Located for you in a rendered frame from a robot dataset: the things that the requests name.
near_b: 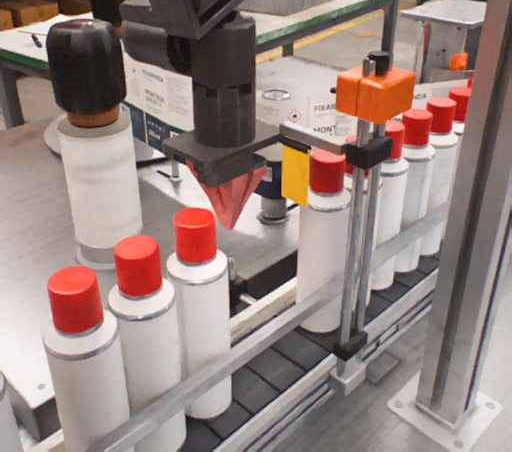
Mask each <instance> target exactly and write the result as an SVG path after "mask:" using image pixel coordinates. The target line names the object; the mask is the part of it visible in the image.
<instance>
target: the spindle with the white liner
mask: <svg viewBox="0 0 512 452"><path fill-rule="evenodd" d="M45 50H46V55H48V62H49V68H50V75H51V81H52V88H53V94H54V99H55V103H56V104H57V105H58V106H59V107H60V108H61V109H63V110H64V111H66V117H65V118H64V119H62V120H61V121H60V122H59V124H58V127H57V128H58V133H59V138H60V145H61V152H62V160H63V165H64V169H65V175H66V183H67V187H68V190H69V195H70V200H71V207H72V215H73V221H74V226H75V232H74V235H75V239H76V241H77V242H78V243H79V246H78V248H77V258H78V260H79V261H80V263H83V265H84V266H86V267H88V268H91V269H94V270H102V271H109V270H116V268H115V259H114V247H115V245H116V244H117V243H118V242H119V241H120V240H122V239H125V238H128V237H132V236H142V233H143V231H144V223H143V221H142V208H141V200H140V193H138V180H137V172H136V164H135V151H134V144H133V135H132V121H131V119H130V117H129V116H128V115H127V114H124V113H121V111H119V105H120V103H121V102H123V101H124V99H125V96H127V84H126V81H125V72H124V62H123V51H122V44H121V40H120V37H119V35H118V33H117V31H116V30H114V28H113V27H112V25H111V24H110V23H109V22H107V21H101V20H99V19H70V20H67V21H63V22H57V23H55V24H53V25H52V26H51V27H50V29H48V33H47V36H46V40H45Z"/></svg>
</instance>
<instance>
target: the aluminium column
mask: <svg viewBox="0 0 512 452"><path fill-rule="evenodd" d="M511 252H512V0H488V1H487V7H486V8H485V14H484V19H483V26H482V31H481V38H480V44H479V50H478V51H477V56H476V62H475V68H474V74H473V80H472V86H471V92H470V98H469V104H467V110H466V117H465V122H464V128H463V134H462V140H461V147H460V152H459V158H457V164H456V170H455V177H454V182H453V189H452V194H451V200H450V207H449V212H448V218H447V224H446V230H445V237H443V242H442V248H441V254H440V260H439V267H438V272H437V279H436V284H435V290H434V297H433V302H432V309H431V314H430V320H429V327H428V332H427V339H425V342H426V344H424V351H423V357H422V362H421V369H420V374H419V381H418V387H417V393H416V399H415V406H416V407H417V408H419V409H421V410H423V411H424V412H426V413H428V414H429V416H431V417H433V418H435V419H436V420H438V421H440V422H441V423H443V424H445V426H447V427H448V428H450V429H452V430H454V429H455V428H457V427H458V425H459V423H460V422H461V421H462V420H463V419H464V417H465V416H466V415H467V414H468V413H469V412H471V409H472V408H473V407H474V406H475V402H476V398H477V392H478V388H479V383H480V379H481V375H482V370H483V366H484V362H485V357H486V353H487V349H488V344H489V340H491V335H492V330H493V326H494V322H495V318H496V313H497V309H498V305H499V300H500V296H501V292H502V287H503V283H504V278H505V273H506V269H508V265H509V261H510V256H511Z"/></svg>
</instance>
